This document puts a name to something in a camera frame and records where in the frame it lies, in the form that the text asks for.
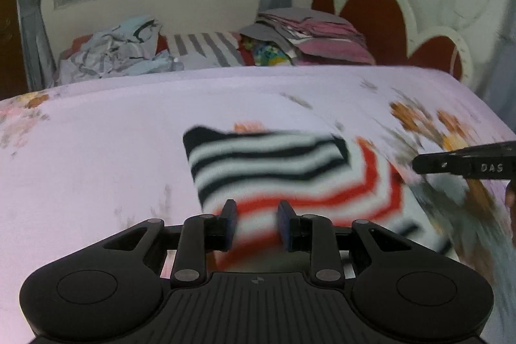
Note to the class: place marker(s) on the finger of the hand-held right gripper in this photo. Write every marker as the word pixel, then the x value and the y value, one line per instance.
pixel 439 164

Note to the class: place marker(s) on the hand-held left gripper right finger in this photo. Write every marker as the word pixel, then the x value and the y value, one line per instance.
pixel 284 225

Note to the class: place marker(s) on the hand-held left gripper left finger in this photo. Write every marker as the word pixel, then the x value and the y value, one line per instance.
pixel 230 225

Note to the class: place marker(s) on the white black red striped garment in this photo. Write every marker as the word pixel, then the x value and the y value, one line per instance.
pixel 282 162

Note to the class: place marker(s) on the pile of light crumpled clothes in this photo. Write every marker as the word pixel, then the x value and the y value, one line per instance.
pixel 113 54

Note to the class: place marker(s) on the pink floral bed sheet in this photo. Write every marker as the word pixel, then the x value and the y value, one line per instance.
pixel 100 134

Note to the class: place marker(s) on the white red scalloped headboard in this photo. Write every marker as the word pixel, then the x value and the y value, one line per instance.
pixel 375 17

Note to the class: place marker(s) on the colourful floral cloth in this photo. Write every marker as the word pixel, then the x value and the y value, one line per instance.
pixel 270 54

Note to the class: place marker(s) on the stack of pink striped blankets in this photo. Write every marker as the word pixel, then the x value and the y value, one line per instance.
pixel 322 37

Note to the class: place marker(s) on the grey white striped pillow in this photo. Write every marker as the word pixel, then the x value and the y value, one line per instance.
pixel 205 48

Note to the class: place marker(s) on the grey curtain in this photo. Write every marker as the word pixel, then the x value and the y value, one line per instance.
pixel 34 25

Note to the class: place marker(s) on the brown wooden door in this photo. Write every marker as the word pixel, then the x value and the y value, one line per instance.
pixel 10 45

